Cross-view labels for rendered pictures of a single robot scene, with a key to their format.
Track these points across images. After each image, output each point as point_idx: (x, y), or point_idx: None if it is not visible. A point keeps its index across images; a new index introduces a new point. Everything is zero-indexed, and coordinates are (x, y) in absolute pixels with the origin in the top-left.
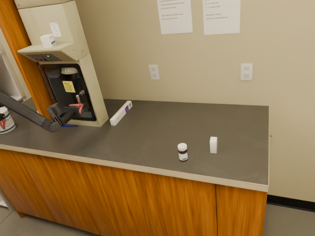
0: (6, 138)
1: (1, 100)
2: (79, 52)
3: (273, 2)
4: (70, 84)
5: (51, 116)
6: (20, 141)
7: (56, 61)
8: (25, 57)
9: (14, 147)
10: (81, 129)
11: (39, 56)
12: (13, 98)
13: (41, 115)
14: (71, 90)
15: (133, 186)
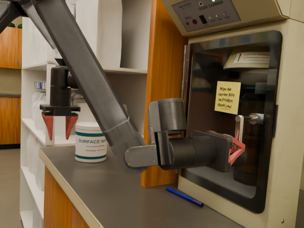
0: (75, 168)
1: (55, 28)
2: (297, 1)
3: None
4: (231, 92)
5: (149, 126)
6: (86, 181)
7: (224, 28)
8: (169, 26)
9: (68, 186)
10: (210, 217)
11: (193, 8)
12: (85, 39)
13: (123, 108)
14: (229, 108)
15: None
